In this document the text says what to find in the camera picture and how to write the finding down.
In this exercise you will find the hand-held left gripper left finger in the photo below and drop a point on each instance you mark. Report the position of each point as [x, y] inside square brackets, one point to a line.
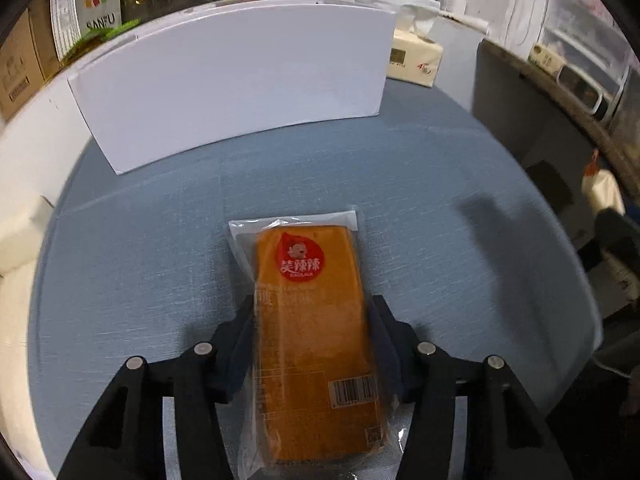
[235, 355]

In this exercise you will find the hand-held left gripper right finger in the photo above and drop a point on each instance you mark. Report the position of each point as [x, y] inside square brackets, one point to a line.
[390, 355]

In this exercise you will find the orange snack packet clear wrap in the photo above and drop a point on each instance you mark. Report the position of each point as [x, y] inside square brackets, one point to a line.
[310, 320]

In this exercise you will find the white cardboard box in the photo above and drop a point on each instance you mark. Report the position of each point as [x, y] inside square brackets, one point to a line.
[225, 85]

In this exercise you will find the blue-grey tablecloth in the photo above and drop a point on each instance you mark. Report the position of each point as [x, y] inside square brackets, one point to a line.
[150, 260]

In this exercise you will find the cream bottle orange cap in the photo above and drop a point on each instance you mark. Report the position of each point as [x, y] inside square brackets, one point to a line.
[605, 190]

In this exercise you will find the cream tissue pack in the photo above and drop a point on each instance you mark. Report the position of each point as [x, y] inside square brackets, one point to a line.
[412, 60]

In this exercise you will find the white device with dark screen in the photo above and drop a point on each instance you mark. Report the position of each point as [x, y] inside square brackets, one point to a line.
[582, 91]

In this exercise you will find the small cream box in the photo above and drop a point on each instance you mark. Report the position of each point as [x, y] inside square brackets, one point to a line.
[546, 57]

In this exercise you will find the pile of green stick packets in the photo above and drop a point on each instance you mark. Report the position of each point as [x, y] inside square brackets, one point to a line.
[100, 37]

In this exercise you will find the flat brown cardboard box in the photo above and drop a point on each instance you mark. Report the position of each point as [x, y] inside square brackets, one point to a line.
[17, 70]

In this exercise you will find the white striped box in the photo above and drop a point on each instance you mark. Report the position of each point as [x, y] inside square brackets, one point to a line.
[65, 15]

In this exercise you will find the clear plastic storage drawers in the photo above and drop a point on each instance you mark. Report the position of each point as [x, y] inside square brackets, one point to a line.
[585, 25]

